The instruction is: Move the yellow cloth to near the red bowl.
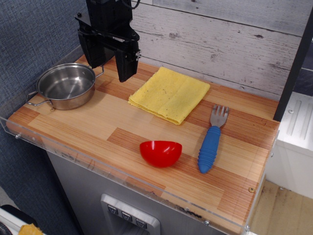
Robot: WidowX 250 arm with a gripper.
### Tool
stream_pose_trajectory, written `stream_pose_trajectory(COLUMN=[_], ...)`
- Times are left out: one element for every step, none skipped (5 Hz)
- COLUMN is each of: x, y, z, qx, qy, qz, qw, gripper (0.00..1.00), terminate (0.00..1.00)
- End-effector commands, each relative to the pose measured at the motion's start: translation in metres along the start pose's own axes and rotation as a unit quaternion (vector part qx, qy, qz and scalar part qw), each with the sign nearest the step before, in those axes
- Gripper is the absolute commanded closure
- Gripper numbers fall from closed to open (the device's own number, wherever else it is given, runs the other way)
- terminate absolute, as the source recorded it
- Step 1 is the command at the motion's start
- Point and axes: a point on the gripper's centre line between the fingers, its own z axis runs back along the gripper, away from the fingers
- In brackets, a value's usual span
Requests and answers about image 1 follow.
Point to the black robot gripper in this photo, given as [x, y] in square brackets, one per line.
[109, 19]

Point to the yellow cloth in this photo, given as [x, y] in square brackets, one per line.
[169, 95]

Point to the red plastic bowl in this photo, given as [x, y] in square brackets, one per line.
[160, 153]

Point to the stainless steel pot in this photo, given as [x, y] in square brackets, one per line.
[65, 87]

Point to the clear acrylic table guard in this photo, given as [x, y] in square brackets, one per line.
[220, 199]

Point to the silver toy fridge cabinet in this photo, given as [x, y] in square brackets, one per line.
[106, 206]

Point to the yellow sponge piece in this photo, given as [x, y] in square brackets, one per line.
[30, 229]

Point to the white appliance top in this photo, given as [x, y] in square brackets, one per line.
[290, 163]

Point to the blue-handled metal fork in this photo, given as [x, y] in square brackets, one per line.
[210, 144]

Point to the black vertical post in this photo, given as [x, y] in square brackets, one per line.
[295, 69]

